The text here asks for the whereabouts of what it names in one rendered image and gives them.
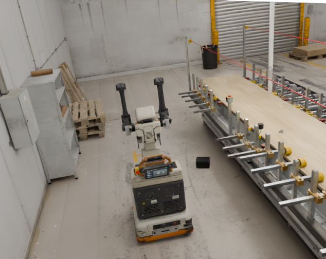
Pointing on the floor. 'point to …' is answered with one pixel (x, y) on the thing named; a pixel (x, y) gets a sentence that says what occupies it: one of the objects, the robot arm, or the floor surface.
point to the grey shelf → (53, 125)
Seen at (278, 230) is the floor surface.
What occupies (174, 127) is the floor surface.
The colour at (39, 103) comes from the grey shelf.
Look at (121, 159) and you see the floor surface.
